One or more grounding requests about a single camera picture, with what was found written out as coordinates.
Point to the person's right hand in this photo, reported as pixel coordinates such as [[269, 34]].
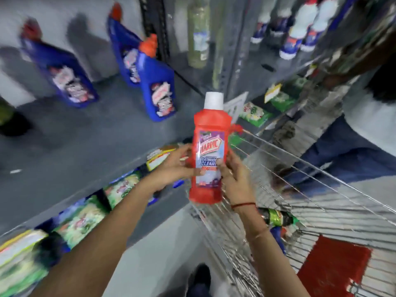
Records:
[[238, 182]]

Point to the person's left hand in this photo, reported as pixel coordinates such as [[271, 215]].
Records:
[[168, 170]]

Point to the person's left thumb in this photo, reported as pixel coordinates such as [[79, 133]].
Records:
[[191, 172]]

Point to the person's right thumb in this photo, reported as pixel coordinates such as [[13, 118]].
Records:
[[222, 168]]

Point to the red cleaner bottle white cap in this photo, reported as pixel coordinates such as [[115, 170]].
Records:
[[210, 126]]

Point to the person's right forearm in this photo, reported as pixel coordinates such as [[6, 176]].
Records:
[[269, 256]]

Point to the person's left forearm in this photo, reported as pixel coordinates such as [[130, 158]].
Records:
[[102, 241]]

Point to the yellow white packet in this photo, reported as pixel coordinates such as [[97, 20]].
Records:
[[159, 156]]

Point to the small green packet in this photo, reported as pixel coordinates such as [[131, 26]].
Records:
[[255, 113], [283, 101]]

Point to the white shelf price tag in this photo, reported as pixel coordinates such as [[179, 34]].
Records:
[[236, 105]]

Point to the green white detergent packet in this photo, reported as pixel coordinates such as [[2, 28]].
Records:
[[122, 188], [80, 221], [18, 259]]

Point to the dark bottle green label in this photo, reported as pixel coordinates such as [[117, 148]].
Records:
[[278, 217]]

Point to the blue item in cart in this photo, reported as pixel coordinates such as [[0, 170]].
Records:
[[278, 239]]

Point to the blue cleaner bottle orange cap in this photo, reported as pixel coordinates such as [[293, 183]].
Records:
[[159, 86]]

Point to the gray metal shelf rack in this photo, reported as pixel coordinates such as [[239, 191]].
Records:
[[92, 142]]

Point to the person's black shoe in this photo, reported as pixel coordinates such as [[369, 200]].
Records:
[[199, 279]]

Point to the tall green liquid bottle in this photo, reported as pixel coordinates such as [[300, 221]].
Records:
[[198, 30]]

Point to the blue cleaner bottle red cap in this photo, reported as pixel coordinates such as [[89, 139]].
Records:
[[62, 74], [122, 46]]

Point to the red plastic cart seat flap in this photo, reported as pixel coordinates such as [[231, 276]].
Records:
[[332, 269]]

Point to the white bottle blue label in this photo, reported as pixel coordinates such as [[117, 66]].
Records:
[[320, 24], [263, 21], [283, 21], [298, 30]]

